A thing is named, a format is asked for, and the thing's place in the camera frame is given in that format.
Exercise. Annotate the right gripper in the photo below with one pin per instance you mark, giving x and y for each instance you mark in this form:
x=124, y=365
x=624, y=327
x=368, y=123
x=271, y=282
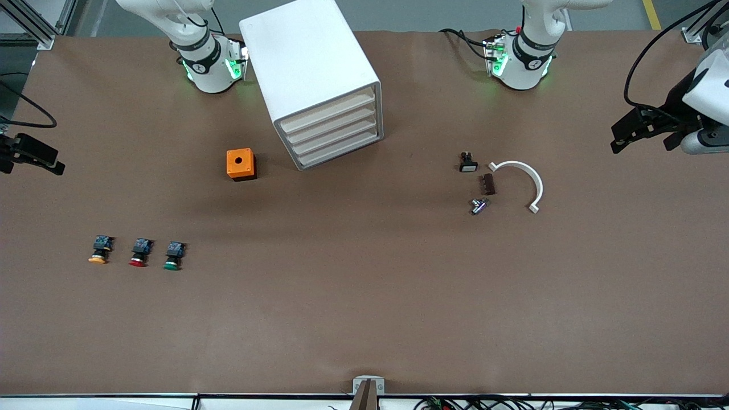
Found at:
x=7, y=153

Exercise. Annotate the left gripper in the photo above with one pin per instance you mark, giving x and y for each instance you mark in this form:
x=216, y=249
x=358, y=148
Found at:
x=674, y=106

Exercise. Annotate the yellow mushroom push button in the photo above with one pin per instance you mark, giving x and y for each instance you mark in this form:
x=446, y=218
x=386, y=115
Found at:
x=99, y=250

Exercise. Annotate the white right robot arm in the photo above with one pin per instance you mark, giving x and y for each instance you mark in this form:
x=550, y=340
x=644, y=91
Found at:
x=205, y=68

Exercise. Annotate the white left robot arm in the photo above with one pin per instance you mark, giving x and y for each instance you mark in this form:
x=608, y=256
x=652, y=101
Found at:
x=527, y=62

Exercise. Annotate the red mushroom push button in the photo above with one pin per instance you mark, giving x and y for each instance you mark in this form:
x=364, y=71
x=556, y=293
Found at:
x=139, y=253

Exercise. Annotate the green mushroom push button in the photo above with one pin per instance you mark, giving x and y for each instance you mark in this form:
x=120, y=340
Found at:
x=173, y=256

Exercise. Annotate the brown terminal block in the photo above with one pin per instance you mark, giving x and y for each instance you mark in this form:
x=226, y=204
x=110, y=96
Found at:
x=487, y=184

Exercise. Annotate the orange box with hole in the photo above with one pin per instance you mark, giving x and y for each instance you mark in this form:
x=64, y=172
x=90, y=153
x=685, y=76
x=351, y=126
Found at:
x=239, y=162

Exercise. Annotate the aluminium frame profile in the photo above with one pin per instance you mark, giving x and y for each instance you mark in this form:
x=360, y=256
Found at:
x=697, y=28
x=34, y=23

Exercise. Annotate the white curved plastic bracket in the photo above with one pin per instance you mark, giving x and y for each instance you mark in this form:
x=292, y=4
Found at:
x=515, y=164

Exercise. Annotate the black switch with white face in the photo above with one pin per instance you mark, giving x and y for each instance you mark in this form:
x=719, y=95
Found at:
x=468, y=163

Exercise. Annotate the white table edge rail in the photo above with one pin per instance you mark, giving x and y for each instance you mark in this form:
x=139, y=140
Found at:
x=114, y=401

